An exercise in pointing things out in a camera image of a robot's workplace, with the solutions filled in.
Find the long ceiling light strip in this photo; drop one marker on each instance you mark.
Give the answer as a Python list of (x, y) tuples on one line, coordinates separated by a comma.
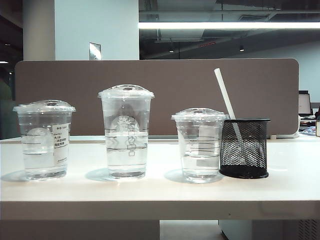
[(225, 25)]

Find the large clear plastic cup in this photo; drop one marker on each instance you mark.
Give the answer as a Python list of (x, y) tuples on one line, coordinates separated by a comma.
[(125, 152)]

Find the computer monitor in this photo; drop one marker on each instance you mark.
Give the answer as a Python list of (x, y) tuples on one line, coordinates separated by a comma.
[(304, 103)]

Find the small clear plastic cup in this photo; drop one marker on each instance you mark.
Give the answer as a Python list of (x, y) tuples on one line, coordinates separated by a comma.
[(200, 162)]

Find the black ceiling spotlight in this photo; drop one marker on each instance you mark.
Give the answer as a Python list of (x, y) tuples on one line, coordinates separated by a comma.
[(241, 48)]

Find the brown desk divider panel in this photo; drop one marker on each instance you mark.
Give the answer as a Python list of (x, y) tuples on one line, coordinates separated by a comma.
[(175, 80)]

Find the white divider foot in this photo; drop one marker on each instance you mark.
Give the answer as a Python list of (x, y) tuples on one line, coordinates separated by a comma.
[(285, 135)]

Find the cardboard box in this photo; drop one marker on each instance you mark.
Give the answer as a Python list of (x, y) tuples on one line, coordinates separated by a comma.
[(318, 128)]

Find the medium clear cup with label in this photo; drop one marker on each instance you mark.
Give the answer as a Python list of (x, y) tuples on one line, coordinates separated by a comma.
[(41, 152)]

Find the white straw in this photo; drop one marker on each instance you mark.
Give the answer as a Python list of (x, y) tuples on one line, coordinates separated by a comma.
[(224, 91)]

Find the framed wall sign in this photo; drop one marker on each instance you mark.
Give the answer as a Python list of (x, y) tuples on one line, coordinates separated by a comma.
[(95, 51)]

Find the black mesh pen holder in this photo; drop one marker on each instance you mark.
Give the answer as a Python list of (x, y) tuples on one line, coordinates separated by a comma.
[(250, 155)]

